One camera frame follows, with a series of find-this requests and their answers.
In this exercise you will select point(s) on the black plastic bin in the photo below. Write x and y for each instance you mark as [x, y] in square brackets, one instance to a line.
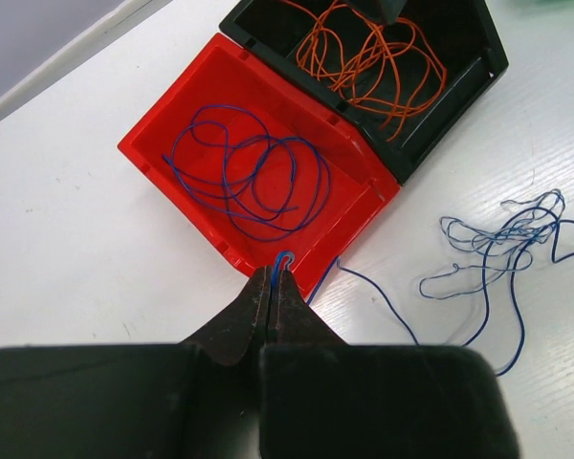
[402, 85]

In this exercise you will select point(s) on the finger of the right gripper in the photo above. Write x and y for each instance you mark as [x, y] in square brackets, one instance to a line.
[383, 12]

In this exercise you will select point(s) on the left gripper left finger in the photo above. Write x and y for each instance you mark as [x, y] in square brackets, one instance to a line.
[165, 400]

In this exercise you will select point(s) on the red plastic bin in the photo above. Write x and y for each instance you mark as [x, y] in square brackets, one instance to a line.
[258, 167]

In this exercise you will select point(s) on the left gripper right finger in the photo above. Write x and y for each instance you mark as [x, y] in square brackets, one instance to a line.
[323, 398]

